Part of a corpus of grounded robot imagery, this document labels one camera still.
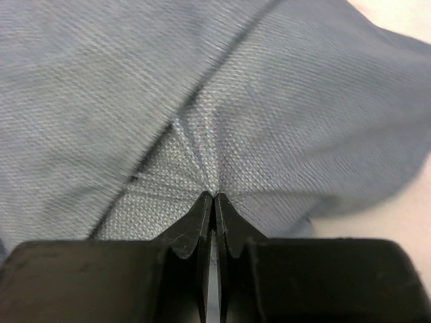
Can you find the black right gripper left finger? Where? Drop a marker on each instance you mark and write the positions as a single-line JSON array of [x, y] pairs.
[[161, 280]]

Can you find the blue-grey pillowcase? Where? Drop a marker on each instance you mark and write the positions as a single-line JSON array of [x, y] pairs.
[[117, 115]]

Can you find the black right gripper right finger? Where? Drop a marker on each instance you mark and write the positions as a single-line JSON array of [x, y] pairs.
[[312, 280]]

